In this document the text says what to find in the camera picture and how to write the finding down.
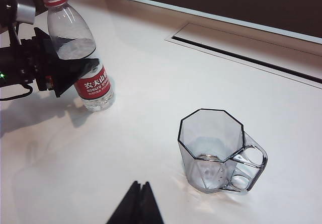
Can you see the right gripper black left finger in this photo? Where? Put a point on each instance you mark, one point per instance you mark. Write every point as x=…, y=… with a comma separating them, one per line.
x=130, y=206

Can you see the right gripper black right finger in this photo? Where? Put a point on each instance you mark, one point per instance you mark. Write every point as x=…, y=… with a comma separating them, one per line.
x=149, y=206

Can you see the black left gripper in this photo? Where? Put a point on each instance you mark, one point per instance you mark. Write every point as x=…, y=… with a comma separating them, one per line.
x=30, y=63

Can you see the clear water bottle red label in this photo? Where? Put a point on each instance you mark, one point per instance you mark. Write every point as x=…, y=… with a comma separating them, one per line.
x=95, y=83

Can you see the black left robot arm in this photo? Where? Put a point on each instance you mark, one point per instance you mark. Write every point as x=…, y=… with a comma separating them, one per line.
x=10, y=60

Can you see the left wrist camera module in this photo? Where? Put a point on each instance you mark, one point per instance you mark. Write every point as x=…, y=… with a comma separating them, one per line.
x=25, y=10

